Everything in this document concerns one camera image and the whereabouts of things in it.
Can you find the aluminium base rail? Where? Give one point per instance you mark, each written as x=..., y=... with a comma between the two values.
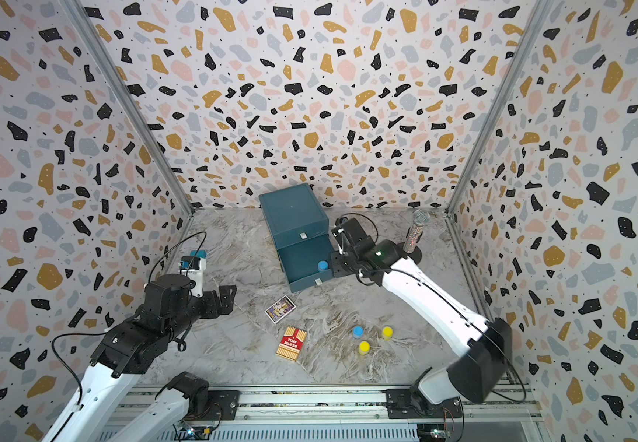
x=382, y=413

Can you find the circuit board with wires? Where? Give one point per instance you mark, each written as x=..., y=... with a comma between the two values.
x=187, y=432

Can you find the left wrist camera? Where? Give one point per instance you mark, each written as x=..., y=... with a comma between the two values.
x=193, y=267

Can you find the teal block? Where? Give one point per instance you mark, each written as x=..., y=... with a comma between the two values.
x=199, y=253

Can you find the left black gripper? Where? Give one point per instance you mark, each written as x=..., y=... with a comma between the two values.
x=214, y=308

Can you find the red Texas Hold'em card box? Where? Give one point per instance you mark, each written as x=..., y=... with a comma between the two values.
x=291, y=343

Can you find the teal drawer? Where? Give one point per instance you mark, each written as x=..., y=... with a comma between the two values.
x=300, y=265

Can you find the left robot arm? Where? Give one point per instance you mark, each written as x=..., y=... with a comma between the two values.
x=172, y=305

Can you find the teal drawer cabinet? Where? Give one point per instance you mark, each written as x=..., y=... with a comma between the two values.
x=294, y=216

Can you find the yellow paint can left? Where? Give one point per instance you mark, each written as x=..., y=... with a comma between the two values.
x=364, y=348

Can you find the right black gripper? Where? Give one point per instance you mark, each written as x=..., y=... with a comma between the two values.
x=334, y=264

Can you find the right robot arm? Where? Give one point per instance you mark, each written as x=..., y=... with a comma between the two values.
x=483, y=347

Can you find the yellow paint can right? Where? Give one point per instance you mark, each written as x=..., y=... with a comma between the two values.
x=387, y=333

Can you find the purple card pack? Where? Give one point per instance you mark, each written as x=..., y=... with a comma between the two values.
x=280, y=309

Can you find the yellow paint can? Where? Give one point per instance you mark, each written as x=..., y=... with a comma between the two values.
x=364, y=348
x=387, y=333

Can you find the sprinkle-filled tube on black base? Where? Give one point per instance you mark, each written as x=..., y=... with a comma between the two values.
x=410, y=246

